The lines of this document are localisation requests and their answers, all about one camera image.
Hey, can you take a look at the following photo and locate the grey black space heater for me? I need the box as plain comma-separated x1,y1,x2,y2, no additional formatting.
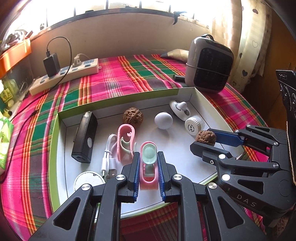
185,34,234,92

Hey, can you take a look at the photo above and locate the pink clip holder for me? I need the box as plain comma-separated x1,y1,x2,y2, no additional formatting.
117,123,135,162

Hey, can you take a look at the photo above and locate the brown walnut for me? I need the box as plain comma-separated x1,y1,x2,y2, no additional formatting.
195,130,217,146
122,107,144,128

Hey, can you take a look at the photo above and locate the white usb cable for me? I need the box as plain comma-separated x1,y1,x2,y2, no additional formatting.
100,133,119,180

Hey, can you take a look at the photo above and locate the orange plastic tray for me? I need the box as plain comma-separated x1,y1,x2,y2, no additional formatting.
0,39,32,78

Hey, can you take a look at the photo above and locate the white ribbed cylinder jar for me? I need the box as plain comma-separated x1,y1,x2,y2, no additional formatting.
185,115,205,136

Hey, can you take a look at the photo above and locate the black charger cable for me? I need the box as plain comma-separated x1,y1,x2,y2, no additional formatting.
0,36,73,185

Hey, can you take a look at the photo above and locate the beige power strip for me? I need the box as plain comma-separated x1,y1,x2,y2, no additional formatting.
29,58,101,95

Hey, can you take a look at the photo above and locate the black window latch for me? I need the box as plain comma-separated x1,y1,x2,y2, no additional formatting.
173,11,186,25

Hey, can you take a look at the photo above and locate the black rectangular lighter device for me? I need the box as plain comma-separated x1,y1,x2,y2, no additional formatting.
71,111,98,164

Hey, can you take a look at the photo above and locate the shallow white green cardboard box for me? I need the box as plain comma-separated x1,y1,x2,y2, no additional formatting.
48,88,231,210

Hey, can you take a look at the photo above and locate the plaid pink green tablecloth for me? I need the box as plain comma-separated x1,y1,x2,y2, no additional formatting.
1,54,267,240

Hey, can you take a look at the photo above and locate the cream heart pattern curtain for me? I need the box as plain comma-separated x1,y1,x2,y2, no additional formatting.
211,1,272,92

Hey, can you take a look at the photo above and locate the black charger adapter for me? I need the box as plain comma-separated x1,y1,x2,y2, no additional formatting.
43,50,61,77

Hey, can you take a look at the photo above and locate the green tissue pack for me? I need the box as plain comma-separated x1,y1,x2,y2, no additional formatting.
0,116,14,175

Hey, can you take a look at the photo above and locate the pink holder with green disc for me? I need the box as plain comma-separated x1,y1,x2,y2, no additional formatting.
139,141,159,190

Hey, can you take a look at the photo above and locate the white round lid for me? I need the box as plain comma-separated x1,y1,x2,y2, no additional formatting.
73,171,105,191

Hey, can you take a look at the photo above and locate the white plug in strip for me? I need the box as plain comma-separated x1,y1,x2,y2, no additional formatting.
72,53,90,68

